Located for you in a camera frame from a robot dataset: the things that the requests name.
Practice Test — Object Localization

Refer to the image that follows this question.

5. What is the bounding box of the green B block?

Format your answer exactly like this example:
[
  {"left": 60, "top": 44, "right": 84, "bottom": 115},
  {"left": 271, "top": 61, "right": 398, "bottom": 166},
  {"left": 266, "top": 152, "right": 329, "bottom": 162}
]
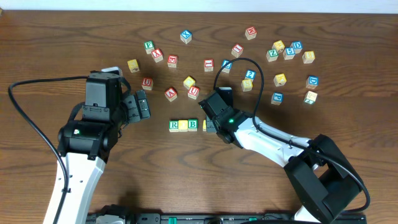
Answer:
[{"left": 188, "top": 119, "right": 198, "bottom": 131}]

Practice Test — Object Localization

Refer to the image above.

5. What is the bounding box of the green R block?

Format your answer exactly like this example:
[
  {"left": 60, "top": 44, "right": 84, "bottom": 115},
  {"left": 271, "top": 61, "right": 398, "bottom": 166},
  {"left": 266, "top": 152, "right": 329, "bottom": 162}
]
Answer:
[{"left": 169, "top": 120, "right": 179, "bottom": 132}]

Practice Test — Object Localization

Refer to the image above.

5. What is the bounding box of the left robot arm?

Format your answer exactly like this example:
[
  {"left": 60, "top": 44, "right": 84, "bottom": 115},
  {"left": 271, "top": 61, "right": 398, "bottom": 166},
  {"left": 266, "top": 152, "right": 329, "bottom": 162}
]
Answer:
[{"left": 44, "top": 67, "right": 150, "bottom": 223}]

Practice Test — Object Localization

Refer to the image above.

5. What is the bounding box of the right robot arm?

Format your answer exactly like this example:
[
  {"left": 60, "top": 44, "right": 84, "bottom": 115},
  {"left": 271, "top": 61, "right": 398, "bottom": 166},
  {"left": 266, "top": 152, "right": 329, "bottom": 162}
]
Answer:
[{"left": 199, "top": 91, "right": 364, "bottom": 223}]

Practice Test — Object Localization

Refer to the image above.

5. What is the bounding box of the red U block left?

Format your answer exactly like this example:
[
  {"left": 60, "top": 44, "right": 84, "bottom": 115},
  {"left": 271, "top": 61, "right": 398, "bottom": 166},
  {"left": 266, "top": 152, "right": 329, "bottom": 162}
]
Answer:
[{"left": 141, "top": 78, "right": 154, "bottom": 90}]

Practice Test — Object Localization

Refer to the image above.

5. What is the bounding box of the red u block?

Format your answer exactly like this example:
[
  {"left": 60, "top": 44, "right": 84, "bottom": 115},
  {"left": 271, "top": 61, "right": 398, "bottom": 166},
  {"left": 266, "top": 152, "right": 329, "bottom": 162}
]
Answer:
[
  {"left": 187, "top": 86, "right": 200, "bottom": 100},
  {"left": 141, "top": 78, "right": 154, "bottom": 90}
]

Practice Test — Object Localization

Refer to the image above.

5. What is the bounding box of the red A block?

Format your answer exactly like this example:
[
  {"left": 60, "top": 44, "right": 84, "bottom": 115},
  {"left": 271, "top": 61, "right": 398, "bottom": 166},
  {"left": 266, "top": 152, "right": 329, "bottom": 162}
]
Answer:
[{"left": 165, "top": 87, "right": 178, "bottom": 102}]

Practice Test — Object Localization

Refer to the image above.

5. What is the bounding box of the red U block centre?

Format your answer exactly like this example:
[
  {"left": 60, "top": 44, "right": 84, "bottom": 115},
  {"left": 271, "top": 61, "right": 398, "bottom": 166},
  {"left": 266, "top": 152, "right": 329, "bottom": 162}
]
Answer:
[{"left": 187, "top": 86, "right": 200, "bottom": 100}]

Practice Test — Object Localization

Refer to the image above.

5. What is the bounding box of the yellow block below 2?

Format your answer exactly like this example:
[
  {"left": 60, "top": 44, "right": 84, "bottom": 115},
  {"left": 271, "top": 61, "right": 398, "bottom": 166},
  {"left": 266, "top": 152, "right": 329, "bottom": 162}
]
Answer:
[{"left": 241, "top": 79, "right": 253, "bottom": 91}]

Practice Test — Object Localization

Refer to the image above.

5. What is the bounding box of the blue L block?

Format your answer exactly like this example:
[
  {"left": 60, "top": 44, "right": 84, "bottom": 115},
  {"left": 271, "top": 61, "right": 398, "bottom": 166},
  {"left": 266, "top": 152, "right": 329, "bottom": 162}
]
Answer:
[{"left": 221, "top": 60, "right": 233, "bottom": 73}]

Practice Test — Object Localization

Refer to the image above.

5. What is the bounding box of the blue 2 block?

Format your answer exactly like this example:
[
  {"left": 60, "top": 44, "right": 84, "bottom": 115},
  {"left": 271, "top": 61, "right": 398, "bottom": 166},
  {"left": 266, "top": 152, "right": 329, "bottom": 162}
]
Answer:
[{"left": 245, "top": 70, "right": 256, "bottom": 82}]

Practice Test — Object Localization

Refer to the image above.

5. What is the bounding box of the red I block centre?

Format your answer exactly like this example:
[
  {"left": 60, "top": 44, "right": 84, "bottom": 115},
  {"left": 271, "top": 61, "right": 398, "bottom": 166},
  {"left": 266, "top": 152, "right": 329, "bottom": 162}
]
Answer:
[{"left": 203, "top": 58, "right": 214, "bottom": 72}]

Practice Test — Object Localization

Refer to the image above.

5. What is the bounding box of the red i block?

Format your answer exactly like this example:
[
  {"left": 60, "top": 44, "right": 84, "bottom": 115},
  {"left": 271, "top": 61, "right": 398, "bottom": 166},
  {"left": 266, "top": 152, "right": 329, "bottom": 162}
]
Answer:
[
  {"left": 231, "top": 44, "right": 244, "bottom": 58},
  {"left": 203, "top": 58, "right": 214, "bottom": 72}
]

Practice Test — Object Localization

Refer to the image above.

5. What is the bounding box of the red X block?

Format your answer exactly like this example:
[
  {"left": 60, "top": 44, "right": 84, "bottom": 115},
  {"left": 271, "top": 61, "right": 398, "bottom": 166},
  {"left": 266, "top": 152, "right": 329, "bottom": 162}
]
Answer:
[{"left": 151, "top": 49, "right": 164, "bottom": 63}]

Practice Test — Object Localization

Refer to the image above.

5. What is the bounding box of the red E block left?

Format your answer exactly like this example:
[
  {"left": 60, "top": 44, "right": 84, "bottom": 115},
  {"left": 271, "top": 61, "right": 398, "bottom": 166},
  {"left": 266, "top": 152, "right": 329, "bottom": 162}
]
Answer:
[{"left": 167, "top": 55, "right": 178, "bottom": 68}]

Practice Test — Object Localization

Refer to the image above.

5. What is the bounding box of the red e block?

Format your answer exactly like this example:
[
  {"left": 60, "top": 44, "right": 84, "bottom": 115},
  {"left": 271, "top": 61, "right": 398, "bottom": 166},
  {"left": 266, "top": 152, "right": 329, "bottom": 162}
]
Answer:
[
  {"left": 245, "top": 26, "right": 257, "bottom": 40},
  {"left": 167, "top": 55, "right": 178, "bottom": 68}
]

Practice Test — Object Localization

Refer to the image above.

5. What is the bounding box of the blue block lower right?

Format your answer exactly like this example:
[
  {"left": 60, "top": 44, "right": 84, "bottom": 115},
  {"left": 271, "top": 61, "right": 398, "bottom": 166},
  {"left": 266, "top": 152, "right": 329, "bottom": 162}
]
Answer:
[{"left": 271, "top": 92, "right": 284, "bottom": 105}]

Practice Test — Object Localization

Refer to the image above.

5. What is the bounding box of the green F block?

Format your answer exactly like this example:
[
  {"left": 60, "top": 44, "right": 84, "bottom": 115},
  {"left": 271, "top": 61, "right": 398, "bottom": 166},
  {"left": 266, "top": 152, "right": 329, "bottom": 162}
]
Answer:
[{"left": 144, "top": 40, "right": 155, "bottom": 54}]

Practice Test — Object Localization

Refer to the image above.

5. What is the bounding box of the red I block upper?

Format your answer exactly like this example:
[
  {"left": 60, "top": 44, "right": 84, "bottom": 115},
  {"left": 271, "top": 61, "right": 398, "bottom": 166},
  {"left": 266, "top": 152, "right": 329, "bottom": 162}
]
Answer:
[{"left": 231, "top": 44, "right": 244, "bottom": 58}]

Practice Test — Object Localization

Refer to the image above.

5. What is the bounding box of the blue X block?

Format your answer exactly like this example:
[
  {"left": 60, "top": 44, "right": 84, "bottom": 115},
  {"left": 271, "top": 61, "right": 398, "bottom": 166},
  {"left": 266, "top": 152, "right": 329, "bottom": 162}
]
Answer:
[{"left": 180, "top": 30, "right": 192, "bottom": 44}]

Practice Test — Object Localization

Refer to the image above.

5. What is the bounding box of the red E block top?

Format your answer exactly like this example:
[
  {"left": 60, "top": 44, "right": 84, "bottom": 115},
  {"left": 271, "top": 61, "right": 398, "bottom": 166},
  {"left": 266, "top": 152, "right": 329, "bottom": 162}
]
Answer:
[{"left": 245, "top": 26, "right": 257, "bottom": 40}]

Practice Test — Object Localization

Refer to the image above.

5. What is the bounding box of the white green Z block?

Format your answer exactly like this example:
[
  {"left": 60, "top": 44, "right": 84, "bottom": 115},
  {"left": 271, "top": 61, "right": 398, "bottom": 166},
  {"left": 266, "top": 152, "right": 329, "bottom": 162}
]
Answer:
[{"left": 304, "top": 91, "right": 318, "bottom": 105}]

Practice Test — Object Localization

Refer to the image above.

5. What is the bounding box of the blue 5 block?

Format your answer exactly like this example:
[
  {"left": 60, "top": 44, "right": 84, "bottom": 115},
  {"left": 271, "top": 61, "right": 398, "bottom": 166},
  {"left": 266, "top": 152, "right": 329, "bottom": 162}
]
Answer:
[{"left": 283, "top": 47, "right": 295, "bottom": 60}]

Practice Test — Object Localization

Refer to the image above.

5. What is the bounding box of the blue D block right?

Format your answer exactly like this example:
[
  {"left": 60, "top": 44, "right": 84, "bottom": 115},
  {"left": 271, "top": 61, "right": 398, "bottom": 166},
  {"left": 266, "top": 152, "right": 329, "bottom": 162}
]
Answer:
[{"left": 306, "top": 76, "right": 319, "bottom": 89}]

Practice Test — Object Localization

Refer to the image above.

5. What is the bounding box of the blue d block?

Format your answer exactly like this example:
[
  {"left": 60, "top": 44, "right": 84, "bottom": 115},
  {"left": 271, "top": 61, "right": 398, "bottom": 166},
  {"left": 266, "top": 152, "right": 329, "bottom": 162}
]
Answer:
[
  {"left": 290, "top": 41, "right": 303, "bottom": 54},
  {"left": 306, "top": 76, "right": 319, "bottom": 89}
]

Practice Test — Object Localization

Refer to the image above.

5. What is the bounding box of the blue D block upper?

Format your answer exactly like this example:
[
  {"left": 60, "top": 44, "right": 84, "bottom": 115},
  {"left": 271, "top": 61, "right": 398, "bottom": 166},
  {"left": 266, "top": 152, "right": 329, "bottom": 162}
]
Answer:
[{"left": 290, "top": 41, "right": 303, "bottom": 54}]

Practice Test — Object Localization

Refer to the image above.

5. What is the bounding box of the yellow 8 block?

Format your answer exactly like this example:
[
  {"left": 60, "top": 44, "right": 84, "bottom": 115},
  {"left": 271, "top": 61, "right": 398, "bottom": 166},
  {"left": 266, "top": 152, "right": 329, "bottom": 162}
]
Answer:
[{"left": 302, "top": 51, "right": 315, "bottom": 63}]

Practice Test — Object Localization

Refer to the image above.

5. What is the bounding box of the right black cable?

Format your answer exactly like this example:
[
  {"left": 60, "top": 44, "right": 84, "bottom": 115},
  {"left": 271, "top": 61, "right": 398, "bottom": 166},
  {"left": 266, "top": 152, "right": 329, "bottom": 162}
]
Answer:
[{"left": 213, "top": 57, "right": 371, "bottom": 214}]

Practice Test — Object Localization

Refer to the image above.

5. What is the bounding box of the black cable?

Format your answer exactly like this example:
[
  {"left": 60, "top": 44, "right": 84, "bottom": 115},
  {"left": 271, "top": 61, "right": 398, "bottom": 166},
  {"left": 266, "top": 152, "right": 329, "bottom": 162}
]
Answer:
[
  {"left": 7, "top": 75, "right": 90, "bottom": 224},
  {"left": 213, "top": 57, "right": 371, "bottom": 214}
]

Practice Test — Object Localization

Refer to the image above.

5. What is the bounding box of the left black cable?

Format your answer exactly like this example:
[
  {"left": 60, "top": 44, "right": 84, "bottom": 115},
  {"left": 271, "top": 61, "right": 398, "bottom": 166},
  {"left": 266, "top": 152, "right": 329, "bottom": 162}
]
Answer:
[{"left": 7, "top": 75, "right": 90, "bottom": 224}]

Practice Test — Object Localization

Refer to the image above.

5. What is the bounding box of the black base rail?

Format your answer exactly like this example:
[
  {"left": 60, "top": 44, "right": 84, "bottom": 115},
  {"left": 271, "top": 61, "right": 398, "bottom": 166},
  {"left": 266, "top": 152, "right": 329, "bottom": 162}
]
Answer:
[{"left": 86, "top": 213, "right": 367, "bottom": 224}]

